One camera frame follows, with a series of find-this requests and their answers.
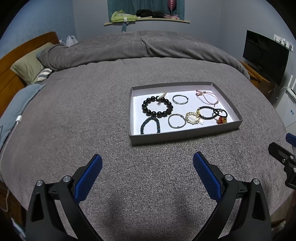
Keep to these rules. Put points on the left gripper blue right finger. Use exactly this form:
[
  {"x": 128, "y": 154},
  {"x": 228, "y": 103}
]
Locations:
[{"x": 252, "y": 221}]

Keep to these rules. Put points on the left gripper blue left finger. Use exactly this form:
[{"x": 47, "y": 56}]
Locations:
[{"x": 43, "y": 220}]

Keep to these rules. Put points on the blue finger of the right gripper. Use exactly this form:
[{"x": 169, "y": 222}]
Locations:
[
  {"x": 291, "y": 139},
  {"x": 281, "y": 154}
]

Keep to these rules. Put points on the gold round hair clip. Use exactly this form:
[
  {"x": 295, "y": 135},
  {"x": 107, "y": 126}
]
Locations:
[{"x": 193, "y": 119}]

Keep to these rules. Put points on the white cabinet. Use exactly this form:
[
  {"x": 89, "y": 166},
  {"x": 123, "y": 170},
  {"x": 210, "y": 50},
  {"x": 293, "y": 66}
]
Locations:
[{"x": 286, "y": 109}]

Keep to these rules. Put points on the white router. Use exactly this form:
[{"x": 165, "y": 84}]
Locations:
[{"x": 290, "y": 87}]

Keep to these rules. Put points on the wooden tv stand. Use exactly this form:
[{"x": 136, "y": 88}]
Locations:
[{"x": 266, "y": 87}]

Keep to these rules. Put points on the black television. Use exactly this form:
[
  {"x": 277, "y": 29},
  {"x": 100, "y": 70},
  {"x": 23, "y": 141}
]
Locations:
[{"x": 268, "y": 56}]

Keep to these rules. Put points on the grey bed blanket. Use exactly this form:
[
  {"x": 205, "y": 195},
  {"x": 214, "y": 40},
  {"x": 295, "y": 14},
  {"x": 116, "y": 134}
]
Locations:
[{"x": 146, "y": 102}]

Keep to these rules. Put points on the light blue sheet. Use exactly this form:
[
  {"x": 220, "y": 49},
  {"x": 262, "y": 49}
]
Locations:
[{"x": 16, "y": 108}]

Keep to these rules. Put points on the grey cardboard tray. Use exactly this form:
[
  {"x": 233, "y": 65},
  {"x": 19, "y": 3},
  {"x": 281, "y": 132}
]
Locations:
[{"x": 204, "y": 98}]

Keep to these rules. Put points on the wooden headboard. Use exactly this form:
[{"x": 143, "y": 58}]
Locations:
[{"x": 12, "y": 83}]

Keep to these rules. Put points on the striped pillow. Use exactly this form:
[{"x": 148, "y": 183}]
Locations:
[{"x": 43, "y": 75}]

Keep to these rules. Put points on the olive green pillow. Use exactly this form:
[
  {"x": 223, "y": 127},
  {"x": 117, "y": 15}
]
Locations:
[{"x": 28, "y": 67}]

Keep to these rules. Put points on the white plastic bag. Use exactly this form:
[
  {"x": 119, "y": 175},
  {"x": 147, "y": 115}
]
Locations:
[{"x": 71, "y": 40}]

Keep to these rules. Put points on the black items on shelf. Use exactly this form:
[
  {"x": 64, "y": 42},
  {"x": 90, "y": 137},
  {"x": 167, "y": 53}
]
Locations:
[{"x": 147, "y": 13}]

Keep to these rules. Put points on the teal curtain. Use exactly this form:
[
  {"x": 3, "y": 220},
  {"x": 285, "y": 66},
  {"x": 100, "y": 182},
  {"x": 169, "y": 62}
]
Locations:
[{"x": 130, "y": 11}]

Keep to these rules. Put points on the green cloth on shelf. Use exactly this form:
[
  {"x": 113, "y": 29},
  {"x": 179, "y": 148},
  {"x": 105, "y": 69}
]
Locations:
[{"x": 121, "y": 16}]

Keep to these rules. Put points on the white wall hook rack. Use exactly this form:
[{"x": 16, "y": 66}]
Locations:
[{"x": 283, "y": 42}]

